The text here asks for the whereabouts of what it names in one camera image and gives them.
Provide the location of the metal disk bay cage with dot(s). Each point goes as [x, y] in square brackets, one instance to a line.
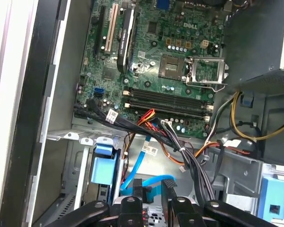
[241, 165]

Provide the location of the black open PC case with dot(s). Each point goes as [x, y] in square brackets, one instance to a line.
[28, 94]

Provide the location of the green Dell motherboard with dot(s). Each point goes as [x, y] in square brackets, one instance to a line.
[156, 30]

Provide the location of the CPU socket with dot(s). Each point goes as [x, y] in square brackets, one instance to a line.
[171, 66]

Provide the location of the locking lever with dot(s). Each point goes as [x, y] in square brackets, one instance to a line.
[219, 89]

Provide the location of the black RAM slot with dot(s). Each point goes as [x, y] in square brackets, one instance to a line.
[168, 107]
[170, 94]
[170, 99]
[170, 113]

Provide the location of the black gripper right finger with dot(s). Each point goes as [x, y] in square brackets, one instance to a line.
[180, 212]

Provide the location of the white expansion slot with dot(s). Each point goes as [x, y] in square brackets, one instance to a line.
[111, 28]

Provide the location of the black expansion slot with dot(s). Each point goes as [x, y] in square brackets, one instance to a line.
[100, 30]

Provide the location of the metal socket cover frame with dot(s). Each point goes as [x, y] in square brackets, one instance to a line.
[204, 81]

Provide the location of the black graphics card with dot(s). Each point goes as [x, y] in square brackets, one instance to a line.
[124, 42]

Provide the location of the perforated metal disk bay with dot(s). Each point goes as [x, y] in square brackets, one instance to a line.
[80, 163]

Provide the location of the hard disk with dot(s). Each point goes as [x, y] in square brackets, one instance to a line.
[101, 170]

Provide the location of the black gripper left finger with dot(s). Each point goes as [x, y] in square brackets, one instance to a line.
[131, 212]

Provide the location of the blue plastic bay latch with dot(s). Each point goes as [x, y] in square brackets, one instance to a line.
[274, 191]

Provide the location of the blue SATA port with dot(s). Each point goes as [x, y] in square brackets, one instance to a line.
[98, 90]

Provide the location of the grey power supply unit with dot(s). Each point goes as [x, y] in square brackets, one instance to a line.
[253, 35]

